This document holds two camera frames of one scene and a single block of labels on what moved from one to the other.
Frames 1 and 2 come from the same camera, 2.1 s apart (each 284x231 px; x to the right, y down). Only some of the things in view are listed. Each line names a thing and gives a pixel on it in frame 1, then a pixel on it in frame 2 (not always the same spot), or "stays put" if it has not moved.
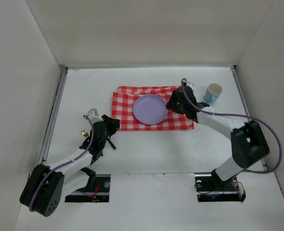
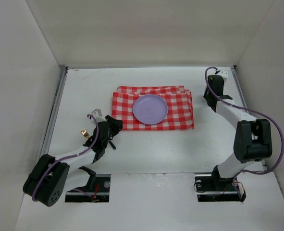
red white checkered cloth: x=123 y=119 stays put
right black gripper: x=173 y=103 to x=215 y=84
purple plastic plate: x=150 y=109 stays put
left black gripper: x=110 y=123 stays put
